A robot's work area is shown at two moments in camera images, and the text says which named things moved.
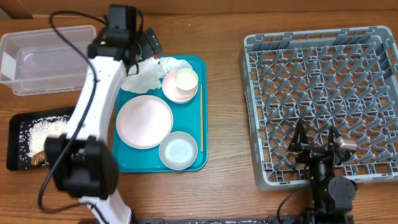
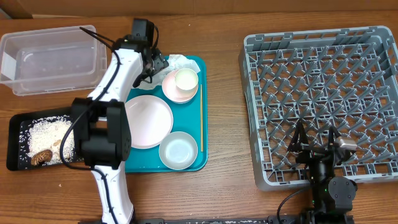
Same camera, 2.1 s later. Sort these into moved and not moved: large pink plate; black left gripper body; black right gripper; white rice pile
Moved: black left gripper body
Not moved: large pink plate; white rice pile; black right gripper
